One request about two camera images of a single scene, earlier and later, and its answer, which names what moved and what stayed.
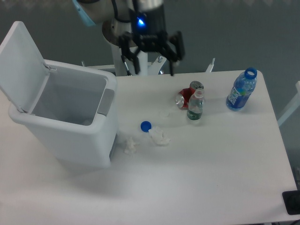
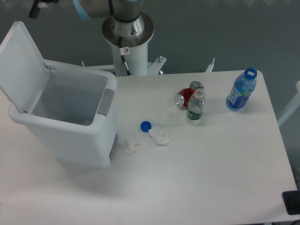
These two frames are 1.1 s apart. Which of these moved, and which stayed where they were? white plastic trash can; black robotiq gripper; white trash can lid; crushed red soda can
Moved: black robotiq gripper
Stayed: white trash can lid; crushed red soda can; white plastic trash can
